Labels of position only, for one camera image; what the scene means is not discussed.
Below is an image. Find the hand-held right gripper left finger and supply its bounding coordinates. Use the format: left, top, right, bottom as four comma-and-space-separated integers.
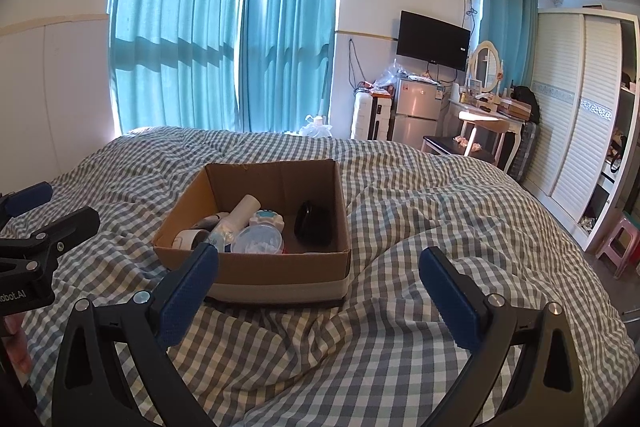
51, 243, 219, 427

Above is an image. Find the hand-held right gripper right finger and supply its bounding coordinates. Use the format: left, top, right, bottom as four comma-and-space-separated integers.
417, 246, 587, 427

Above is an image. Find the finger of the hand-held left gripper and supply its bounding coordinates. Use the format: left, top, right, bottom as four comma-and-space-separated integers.
0, 182, 54, 228
0, 206, 101, 279

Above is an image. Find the clear dental floss jar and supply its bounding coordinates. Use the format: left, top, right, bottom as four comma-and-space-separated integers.
212, 224, 286, 254

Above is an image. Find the cardboard box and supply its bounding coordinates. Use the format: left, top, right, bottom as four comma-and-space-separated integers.
151, 158, 352, 305

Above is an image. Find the white plastic bottle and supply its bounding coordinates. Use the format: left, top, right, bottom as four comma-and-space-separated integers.
172, 194, 261, 253

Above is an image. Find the blue white tissue pack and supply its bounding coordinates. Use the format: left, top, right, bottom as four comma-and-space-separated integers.
248, 208, 287, 233

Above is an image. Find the black computer mouse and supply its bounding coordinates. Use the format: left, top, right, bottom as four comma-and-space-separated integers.
294, 200, 334, 244

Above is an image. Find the person's left hand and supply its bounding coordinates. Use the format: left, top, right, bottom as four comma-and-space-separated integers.
0, 312, 34, 375

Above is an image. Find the grey checked blanket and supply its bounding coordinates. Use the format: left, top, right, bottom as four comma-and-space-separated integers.
0, 125, 632, 427

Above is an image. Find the black-topped bench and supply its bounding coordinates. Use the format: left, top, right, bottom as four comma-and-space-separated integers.
421, 135, 499, 166

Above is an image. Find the plaid bag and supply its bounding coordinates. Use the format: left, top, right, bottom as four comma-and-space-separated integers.
510, 122, 542, 184

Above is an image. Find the white chair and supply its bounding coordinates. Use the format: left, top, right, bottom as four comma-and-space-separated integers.
457, 109, 509, 168

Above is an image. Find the pink plastic stool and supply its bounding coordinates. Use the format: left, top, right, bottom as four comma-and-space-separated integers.
595, 214, 640, 281

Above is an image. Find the silver small fridge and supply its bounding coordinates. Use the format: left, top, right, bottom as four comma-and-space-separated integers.
390, 78, 444, 148

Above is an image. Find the white dressing table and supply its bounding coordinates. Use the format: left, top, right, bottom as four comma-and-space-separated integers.
447, 96, 527, 176

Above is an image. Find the white ribbed suitcase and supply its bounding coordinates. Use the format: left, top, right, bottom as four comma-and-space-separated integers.
351, 91, 393, 142

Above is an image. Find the black bag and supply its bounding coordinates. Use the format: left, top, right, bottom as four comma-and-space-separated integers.
510, 85, 541, 124

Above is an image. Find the white slatted wardrobe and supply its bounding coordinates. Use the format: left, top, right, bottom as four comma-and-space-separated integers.
520, 7, 640, 254

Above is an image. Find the clear plastic bag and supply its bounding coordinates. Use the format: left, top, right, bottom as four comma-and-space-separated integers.
375, 59, 427, 88

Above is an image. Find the oval white-framed mirror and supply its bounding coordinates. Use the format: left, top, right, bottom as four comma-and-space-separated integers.
467, 40, 503, 94

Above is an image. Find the teal window curtain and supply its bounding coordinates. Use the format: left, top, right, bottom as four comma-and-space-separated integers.
475, 0, 539, 75
237, 0, 346, 135
107, 0, 247, 135

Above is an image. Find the wall-mounted black television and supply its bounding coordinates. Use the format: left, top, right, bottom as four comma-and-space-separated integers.
396, 11, 472, 72

